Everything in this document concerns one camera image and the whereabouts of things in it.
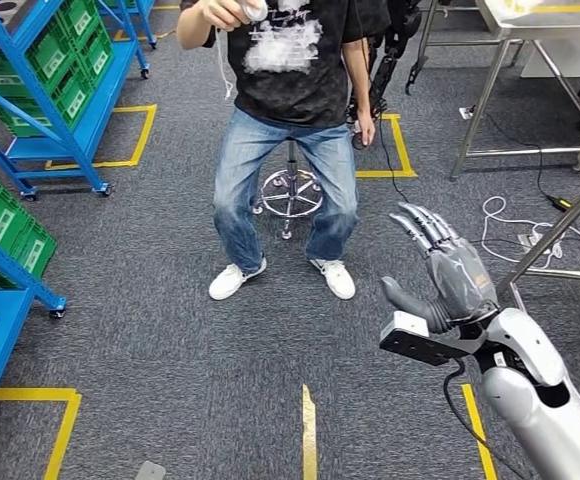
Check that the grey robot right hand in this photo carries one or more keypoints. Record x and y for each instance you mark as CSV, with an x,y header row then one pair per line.
x,y
462,281

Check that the black round controller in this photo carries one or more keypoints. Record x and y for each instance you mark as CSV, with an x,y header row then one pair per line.
x,y
357,142

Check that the white round controller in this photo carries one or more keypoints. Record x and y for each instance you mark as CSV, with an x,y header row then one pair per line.
x,y
256,10

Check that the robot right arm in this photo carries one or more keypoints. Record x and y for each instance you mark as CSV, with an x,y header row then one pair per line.
x,y
534,344

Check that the white power strip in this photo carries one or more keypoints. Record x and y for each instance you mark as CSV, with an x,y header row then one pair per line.
x,y
540,244

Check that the metal floor socket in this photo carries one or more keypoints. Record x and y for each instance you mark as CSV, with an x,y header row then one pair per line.
x,y
466,112

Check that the chrome stool base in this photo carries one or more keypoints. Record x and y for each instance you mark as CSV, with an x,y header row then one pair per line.
x,y
291,166

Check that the black folding stand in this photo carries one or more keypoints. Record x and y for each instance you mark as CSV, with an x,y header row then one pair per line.
x,y
395,40

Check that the steel table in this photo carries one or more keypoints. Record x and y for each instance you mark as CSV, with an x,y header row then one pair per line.
x,y
545,23

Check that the person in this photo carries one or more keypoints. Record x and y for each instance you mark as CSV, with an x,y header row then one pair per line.
x,y
290,79

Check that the yellow floor tape rectangle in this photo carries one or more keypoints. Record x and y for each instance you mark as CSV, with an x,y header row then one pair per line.
x,y
145,34
65,424

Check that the blue metal storage rack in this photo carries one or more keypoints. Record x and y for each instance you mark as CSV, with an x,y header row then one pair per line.
x,y
148,26
85,112

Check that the green plastic folding crate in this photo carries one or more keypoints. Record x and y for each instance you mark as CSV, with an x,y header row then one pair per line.
x,y
52,63
100,61
75,102
34,255
2,225
81,21

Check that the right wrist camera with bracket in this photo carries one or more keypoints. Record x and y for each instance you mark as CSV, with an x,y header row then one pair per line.
x,y
405,324

